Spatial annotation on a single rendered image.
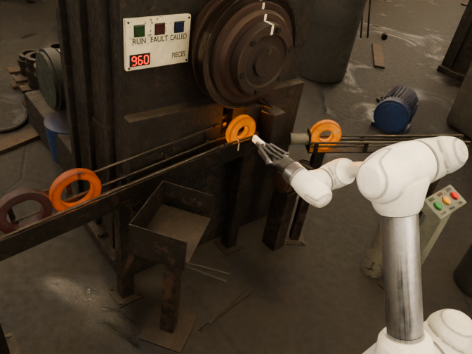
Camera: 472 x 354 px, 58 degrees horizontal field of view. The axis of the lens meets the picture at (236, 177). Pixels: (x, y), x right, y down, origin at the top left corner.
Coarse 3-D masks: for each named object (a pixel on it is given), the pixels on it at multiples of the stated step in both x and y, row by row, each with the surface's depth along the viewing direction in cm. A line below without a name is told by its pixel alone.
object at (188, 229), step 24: (168, 192) 162; (192, 192) 159; (144, 216) 151; (168, 216) 162; (192, 216) 163; (144, 240) 142; (168, 240) 138; (192, 240) 154; (168, 264) 145; (168, 288) 172; (168, 312) 181; (144, 336) 186; (168, 336) 188
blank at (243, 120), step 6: (246, 114) 192; (234, 120) 188; (240, 120) 188; (246, 120) 190; (252, 120) 193; (228, 126) 189; (234, 126) 187; (240, 126) 190; (246, 126) 195; (252, 126) 195; (228, 132) 189; (234, 132) 189; (246, 132) 196; (252, 132) 197; (228, 138) 190; (234, 138) 192
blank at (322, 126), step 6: (324, 120) 205; (330, 120) 205; (318, 126) 204; (324, 126) 204; (330, 126) 204; (336, 126) 204; (312, 132) 206; (318, 132) 206; (336, 132) 206; (312, 138) 208; (318, 138) 208; (330, 138) 209; (336, 138) 209; (324, 144) 210; (330, 144) 210
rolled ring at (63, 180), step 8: (80, 168) 152; (64, 176) 148; (72, 176) 149; (80, 176) 151; (88, 176) 153; (96, 176) 156; (56, 184) 147; (64, 184) 148; (96, 184) 157; (56, 192) 148; (88, 192) 160; (96, 192) 159; (56, 200) 150; (80, 200) 160; (56, 208) 152; (64, 208) 154
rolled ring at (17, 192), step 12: (12, 192) 140; (24, 192) 141; (36, 192) 144; (0, 204) 139; (12, 204) 140; (48, 204) 149; (0, 216) 140; (36, 216) 152; (0, 228) 142; (12, 228) 145
